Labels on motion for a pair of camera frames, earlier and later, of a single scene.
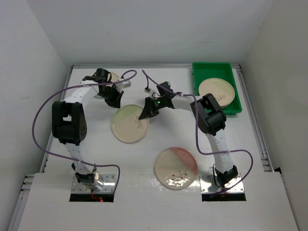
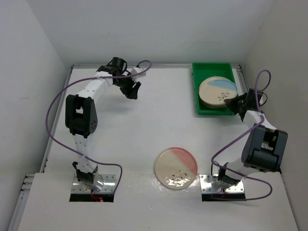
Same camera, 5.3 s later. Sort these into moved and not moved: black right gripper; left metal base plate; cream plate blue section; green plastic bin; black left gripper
Moved: black right gripper; cream plate blue section; black left gripper
Not moved: green plastic bin; left metal base plate
